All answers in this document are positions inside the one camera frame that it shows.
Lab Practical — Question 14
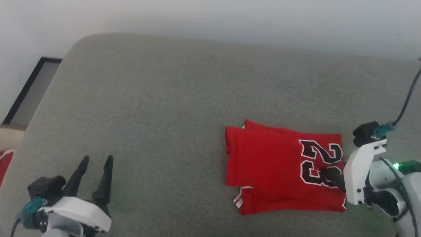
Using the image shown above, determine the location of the camera cable teal plug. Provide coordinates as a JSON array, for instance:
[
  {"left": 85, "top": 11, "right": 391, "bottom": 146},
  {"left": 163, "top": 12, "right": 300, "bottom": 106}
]
[
  {"left": 373, "top": 58, "right": 421, "bottom": 139},
  {"left": 11, "top": 197, "right": 44, "bottom": 237}
]

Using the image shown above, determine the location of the black framed grey panel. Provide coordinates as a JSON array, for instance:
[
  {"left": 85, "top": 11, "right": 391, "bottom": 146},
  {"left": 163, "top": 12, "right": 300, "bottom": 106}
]
[{"left": 2, "top": 57, "right": 63, "bottom": 129}]

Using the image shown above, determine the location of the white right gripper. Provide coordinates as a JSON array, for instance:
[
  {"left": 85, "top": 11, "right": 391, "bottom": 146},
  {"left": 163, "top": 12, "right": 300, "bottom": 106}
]
[{"left": 320, "top": 139, "right": 388, "bottom": 205}]

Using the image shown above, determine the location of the red and white basketball jersey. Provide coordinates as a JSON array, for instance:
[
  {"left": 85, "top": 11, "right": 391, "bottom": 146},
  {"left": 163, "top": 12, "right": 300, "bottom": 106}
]
[{"left": 225, "top": 119, "right": 347, "bottom": 216}]

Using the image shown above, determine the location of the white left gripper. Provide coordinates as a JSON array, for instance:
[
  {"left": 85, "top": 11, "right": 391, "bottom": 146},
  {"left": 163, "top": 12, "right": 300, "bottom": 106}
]
[{"left": 39, "top": 155, "right": 114, "bottom": 233}]

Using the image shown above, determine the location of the red cloth with white trim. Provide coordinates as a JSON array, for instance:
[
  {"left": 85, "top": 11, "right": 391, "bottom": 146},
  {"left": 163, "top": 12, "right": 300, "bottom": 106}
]
[{"left": 0, "top": 149, "right": 15, "bottom": 188}]

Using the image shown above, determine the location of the right camera cable teal plug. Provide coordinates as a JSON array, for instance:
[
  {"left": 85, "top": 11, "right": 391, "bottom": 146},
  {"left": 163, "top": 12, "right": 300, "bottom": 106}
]
[{"left": 373, "top": 58, "right": 421, "bottom": 139}]

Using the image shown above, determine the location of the beige box edge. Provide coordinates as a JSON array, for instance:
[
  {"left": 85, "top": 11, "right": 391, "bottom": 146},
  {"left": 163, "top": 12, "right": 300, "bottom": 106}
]
[{"left": 0, "top": 124, "right": 26, "bottom": 152}]

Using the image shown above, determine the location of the left camera cable teal plug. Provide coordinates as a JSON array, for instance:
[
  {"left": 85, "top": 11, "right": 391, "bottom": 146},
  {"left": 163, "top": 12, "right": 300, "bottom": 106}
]
[{"left": 11, "top": 197, "right": 44, "bottom": 237}]

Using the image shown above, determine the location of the grey fabric sofa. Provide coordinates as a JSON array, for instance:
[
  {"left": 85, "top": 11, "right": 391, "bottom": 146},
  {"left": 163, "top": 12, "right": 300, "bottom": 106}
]
[{"left": 0, "top": 33, "right": 421, "bottom": 237}]

